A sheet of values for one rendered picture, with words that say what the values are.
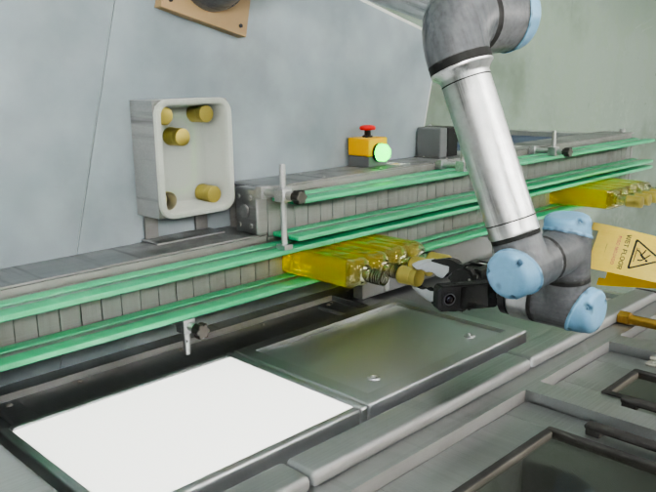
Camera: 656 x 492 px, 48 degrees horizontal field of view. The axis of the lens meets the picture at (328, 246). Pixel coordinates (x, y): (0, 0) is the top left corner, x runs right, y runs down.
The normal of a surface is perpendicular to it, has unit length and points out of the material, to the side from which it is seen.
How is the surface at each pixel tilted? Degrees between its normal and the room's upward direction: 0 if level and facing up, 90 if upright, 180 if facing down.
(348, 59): 0
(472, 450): 90
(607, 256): 77
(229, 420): 90
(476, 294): 30
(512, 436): 90
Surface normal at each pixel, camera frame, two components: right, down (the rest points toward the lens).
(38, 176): 0.71, 0.15
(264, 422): -0.01, -0.97
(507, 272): -0.71, 0.24
